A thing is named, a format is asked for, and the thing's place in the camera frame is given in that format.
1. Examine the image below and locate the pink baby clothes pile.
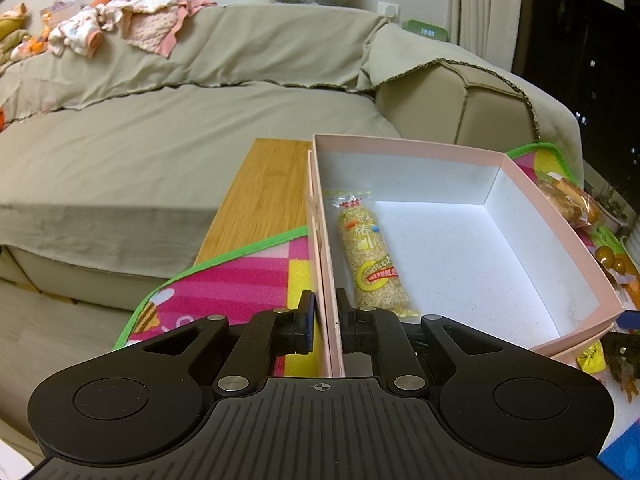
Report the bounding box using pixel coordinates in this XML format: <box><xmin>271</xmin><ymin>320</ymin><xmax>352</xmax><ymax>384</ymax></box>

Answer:
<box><xmin>48</xmin><ymin>0</ymin><xmax>216</xmax><ymax>58</ymax></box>

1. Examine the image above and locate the yellow rice cracker packet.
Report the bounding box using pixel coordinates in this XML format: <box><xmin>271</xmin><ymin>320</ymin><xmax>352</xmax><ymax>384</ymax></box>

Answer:
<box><xmin>324</xmin><ymin>190</ymin><xmax>420</xmax><ymax>322</ymax></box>

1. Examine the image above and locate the brown candy balls packet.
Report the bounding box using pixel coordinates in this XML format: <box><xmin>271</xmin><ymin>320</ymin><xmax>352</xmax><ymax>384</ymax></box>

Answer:
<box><xmin>593</xmin><ymin>246</ymin><xmax>637</xmax><ymax>286</ymax></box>

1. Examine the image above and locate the green digital clock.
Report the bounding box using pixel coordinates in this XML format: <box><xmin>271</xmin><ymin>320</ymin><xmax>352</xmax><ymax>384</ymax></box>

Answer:
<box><xmin>401</xmin><ymin>20</ymin><xmax>449</xmax><ymax>42</ymax></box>

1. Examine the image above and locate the white wall socket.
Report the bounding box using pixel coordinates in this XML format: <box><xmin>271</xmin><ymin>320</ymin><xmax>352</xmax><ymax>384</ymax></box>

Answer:
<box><xmin>378</xmin><ymin>1</ymin><xmax>400</xmax><ymax>23</ymax></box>

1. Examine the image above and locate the yellow plush toys pile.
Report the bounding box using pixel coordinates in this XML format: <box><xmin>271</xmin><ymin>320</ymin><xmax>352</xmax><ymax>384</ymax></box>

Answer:
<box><xmin>0</xmin><ymin>2</ymin><xmax>49</xmax><ymax>70</ymax></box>

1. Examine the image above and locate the packaged bread bun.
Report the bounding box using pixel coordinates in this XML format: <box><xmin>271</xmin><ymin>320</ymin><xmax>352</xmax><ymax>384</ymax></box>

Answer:
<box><xmin>537</xmin><ymin>174</ymin><xmax>603</xmax><ymax>229</ymax></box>

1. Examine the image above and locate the wooden bamboo table top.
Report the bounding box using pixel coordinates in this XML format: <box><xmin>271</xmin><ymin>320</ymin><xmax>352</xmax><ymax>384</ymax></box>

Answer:
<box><xmin>195</xmin><ymin>139</ymin><xmax>311</xmax><ymax>264</ymax></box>

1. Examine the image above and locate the pink cardboard box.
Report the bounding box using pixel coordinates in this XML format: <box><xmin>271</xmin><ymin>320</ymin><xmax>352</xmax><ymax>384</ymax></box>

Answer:
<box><xmin>307</xmin><ymin>134</ymin><xmax>623</xmax><ymax>376</ymax></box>

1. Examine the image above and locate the beige covered sofa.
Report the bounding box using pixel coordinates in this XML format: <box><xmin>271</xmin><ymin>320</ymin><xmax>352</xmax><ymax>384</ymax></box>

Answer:
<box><xmin>1</xmin><ymin>4</ymin><xmax>584</xmax><ymax>310</ymax></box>

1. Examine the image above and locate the beige curtain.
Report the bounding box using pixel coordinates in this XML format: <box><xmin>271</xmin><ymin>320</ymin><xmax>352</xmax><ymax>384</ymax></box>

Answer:
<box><xmin>448</xmin><ymin>0</ymin><xmax>522</xmax><ymax>70</ymax></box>

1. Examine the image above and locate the colourful cartoon play mat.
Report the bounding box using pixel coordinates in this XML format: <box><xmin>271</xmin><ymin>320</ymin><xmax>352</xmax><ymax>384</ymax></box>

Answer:
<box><xmin>114</xmin><ymin>142</ymin><xmax>639</xmax><ymax>479</ymax></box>

